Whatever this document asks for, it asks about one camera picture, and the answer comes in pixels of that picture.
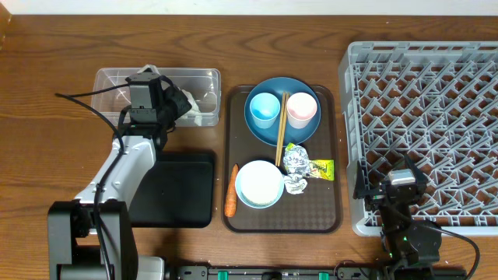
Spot wooden chopstick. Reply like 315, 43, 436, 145
275, 91, 287, 167
279, 92, 289, 166

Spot aluminium foil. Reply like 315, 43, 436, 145
282, 143, 310, 194

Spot orange carrot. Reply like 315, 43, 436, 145
224, 164, 239, 218

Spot yellow green snack wrapper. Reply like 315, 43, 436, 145
307, 159, 335, 181

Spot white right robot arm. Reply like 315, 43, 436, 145
352, 156, 442, 279

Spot grey dishwasher rack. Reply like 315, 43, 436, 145
338, 41, 497, 236

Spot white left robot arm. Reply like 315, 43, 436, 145
47, 65, 191, 279

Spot clear plastic waste bin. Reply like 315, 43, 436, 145
91, 68, 221, 127

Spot black plastic tray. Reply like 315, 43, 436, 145
128, 150, 216, 228

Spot light blue cup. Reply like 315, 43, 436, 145
249, 93, 281, 129

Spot brown serving tray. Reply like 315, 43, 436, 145
222, 85, 342, 233

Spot dark blue plate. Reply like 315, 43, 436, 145
244, 77, 321, 146

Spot pink cup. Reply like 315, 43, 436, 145
286, 93, 317, 129

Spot white paper tissue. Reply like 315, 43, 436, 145
182, 89, 202, 126

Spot light blue bowl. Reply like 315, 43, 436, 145
235, 160, 284, 209

